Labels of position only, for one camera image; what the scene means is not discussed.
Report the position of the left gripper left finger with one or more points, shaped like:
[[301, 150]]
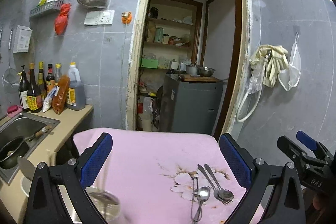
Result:
[[45, 203]]

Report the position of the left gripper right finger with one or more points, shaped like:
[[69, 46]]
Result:
[[285, 204]]

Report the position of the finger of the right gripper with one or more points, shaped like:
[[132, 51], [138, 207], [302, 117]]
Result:
[[306, 140]]

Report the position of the steel spoon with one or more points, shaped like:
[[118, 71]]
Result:
[[106, 203], [203, 195], [224, 194]]

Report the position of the metal peeler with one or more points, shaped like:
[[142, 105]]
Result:
[[194, 177]]

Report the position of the steel fork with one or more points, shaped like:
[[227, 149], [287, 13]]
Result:
[[212, 184]]

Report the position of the right hand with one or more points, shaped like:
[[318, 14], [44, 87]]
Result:
[[319, 207]]

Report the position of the beige countertop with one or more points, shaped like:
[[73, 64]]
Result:
[[12, 195]]

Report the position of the black frying pan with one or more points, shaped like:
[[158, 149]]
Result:
[[19, 146]]

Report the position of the clear plastic bag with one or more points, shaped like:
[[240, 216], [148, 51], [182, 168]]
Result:
[[289, 78]]

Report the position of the steel sink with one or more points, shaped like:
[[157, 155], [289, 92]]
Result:
[[23, 124]]

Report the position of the cream rubber gloves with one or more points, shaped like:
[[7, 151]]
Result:
[[276, 61]]

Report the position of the white snack packet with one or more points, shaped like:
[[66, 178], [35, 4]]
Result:
[[48, 100]]

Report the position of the pink sponge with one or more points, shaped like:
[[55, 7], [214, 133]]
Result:
[[13, 110]]

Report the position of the dark sauce bottle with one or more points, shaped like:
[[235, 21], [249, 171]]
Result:
[[34, 93], [23, 90]]

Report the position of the large soy sauce jug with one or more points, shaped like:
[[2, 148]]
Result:
[[76, 99]]

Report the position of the pink floral tablecloth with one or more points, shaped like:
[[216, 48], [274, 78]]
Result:
[[149, 173]]

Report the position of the red cap sauce bottle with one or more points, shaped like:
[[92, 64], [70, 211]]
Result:
[[50, 79]]

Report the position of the orange spice packet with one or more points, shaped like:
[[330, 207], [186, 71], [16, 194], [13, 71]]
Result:
[[60, 98]]

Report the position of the steel bowl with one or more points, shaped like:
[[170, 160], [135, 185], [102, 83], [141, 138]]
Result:
[[206, 71]]

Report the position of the grey refrigerator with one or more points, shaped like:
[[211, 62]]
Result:
[[188, 107]]

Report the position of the yellow cap clear bottle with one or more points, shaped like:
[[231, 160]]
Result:
[[58, 72]]

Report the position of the steel pot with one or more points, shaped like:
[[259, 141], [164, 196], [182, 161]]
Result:
[[192, 69]]

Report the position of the white tissue box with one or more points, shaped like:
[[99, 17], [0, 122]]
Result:
[[22, 39]]

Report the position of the green box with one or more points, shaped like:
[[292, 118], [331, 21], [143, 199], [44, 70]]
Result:
[[149, 63]]

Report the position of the red plastic bag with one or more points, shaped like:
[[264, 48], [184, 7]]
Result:
[[61, 20]]

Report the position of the wooden door frame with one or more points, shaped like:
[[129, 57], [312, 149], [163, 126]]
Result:
[[244, 39]]

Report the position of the wire mesh strainer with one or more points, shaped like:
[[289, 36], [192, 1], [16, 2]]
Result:
[[10, 78]]

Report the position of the wall switch plate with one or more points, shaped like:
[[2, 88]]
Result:
[[97, 18]]

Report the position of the grey wall shelf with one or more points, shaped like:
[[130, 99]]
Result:
[[47, 8]]

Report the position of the orange wall plug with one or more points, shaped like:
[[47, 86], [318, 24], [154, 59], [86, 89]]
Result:
[[126, 17]]

